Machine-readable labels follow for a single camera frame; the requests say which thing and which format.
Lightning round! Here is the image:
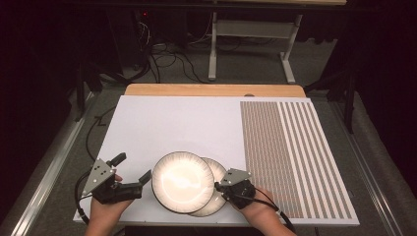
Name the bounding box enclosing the person's right hand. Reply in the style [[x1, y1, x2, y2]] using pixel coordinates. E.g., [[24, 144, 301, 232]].
[[235, 188, 284, 227]]

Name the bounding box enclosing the white metal desk frame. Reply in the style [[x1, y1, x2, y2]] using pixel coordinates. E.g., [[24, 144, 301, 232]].
[[208, 11, 305, 85]]

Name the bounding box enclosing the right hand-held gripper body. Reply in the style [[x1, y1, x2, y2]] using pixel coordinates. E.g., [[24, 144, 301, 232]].
[[219, 167, 257, 210]]

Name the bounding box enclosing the black stand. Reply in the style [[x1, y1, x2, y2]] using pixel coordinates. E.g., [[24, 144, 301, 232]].
[[304, 67, 358, 135], [74, 62, 103, 123]]

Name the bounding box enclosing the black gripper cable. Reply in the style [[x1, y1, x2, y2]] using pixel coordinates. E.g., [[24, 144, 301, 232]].
[[74, 170, 96, 226], [229, 186, 296, 234]]

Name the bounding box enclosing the dark box with red light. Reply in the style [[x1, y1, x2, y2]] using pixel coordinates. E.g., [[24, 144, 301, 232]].
[[107, 8, 155, 75]]

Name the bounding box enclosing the wooden table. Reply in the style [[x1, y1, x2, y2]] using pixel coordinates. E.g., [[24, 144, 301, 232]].
[[124, 83, 307, 98]]

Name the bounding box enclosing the bundle of black floor cables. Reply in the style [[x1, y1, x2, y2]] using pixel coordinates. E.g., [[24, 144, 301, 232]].
[[131, 13, 210, 85]]

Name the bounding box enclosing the white board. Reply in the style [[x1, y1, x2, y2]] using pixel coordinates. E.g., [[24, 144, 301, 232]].
[[72, 94, 360, 228]]

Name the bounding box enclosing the white plate with dark rim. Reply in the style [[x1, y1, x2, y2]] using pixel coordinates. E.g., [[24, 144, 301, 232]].
[[150, 150, 216, 215], [188, 156, 229, 218]]

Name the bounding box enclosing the brown and white striped mat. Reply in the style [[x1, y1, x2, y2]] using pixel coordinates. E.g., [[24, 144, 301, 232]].
[[239, 100, 354, 220]]

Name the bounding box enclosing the metal floor rail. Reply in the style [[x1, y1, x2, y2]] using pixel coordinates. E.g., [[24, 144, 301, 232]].
[[10, 91, 96, 236], [329, 100, 405, 236]]

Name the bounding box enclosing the thin black floor cable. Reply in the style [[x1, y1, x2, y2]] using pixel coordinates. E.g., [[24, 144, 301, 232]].
[[85, 105, 117, 162]]

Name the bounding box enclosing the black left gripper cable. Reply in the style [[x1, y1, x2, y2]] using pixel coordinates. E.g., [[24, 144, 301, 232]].
[[74, 170, 96, 226]]

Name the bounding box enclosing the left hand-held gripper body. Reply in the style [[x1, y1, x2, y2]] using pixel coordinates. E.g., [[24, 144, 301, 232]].
[[81, 158, 145, 206]]

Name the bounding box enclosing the person's left hand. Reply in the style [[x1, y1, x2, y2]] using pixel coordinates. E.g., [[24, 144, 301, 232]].
[[89, 174, 134, 227]]

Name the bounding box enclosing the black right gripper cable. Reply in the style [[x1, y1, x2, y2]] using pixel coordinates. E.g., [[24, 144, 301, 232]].
[[229, 186, 296, 234]]

